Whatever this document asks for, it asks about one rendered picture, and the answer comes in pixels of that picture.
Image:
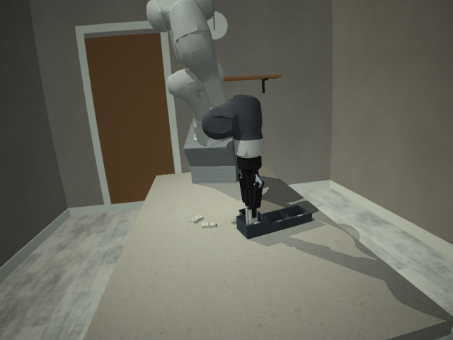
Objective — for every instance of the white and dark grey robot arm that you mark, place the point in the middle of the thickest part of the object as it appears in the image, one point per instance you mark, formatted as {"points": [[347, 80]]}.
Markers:
{"points": [[215, 117]]}

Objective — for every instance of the dark grey rack of bins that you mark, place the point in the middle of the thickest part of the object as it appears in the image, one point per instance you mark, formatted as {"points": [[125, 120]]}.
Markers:
{"points": [[277, 218]]}

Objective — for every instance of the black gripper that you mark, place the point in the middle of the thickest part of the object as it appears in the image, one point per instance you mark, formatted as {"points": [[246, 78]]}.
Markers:
{"points": [[251, 186]]}

